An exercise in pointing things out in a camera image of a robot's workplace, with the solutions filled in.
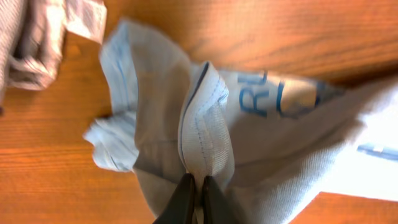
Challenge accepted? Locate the beige folded garment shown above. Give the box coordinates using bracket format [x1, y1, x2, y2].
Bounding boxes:
[1, 0, 107, 95]

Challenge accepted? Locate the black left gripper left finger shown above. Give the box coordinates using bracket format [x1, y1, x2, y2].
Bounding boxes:
[153, 174, 195, 224]

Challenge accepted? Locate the light blue t-shirt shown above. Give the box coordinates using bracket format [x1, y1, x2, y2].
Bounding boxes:
[84, 20, 397, 223]

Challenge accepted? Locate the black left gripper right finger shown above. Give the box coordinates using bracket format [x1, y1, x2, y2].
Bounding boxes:
[202, 176, 239, 224]

